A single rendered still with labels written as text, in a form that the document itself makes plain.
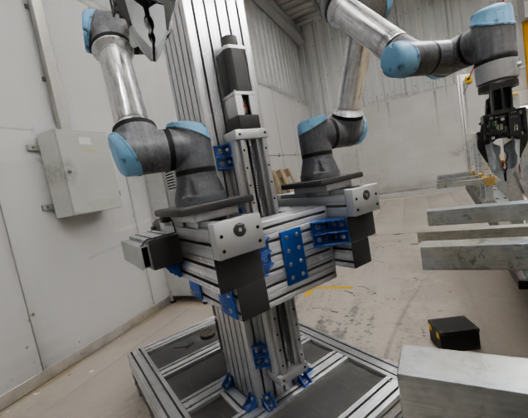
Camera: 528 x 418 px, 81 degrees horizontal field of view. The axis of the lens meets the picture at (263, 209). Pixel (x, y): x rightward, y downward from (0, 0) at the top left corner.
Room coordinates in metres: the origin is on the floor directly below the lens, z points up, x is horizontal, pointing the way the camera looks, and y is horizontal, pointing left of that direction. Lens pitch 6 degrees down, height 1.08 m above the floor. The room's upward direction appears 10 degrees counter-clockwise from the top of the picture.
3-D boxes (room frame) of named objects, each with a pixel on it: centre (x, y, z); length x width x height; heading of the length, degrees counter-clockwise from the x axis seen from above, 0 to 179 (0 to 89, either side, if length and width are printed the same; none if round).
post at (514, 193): (1.16, -0.95, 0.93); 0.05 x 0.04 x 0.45; 150
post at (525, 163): (0.94, -0.82, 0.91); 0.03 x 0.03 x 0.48; 60
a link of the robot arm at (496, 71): (0.68, -0.54, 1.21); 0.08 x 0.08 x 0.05
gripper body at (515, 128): (0.67, -0.54, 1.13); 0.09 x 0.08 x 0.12; 148
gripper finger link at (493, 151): (0.68, -0.53, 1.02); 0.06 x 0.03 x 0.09; 148
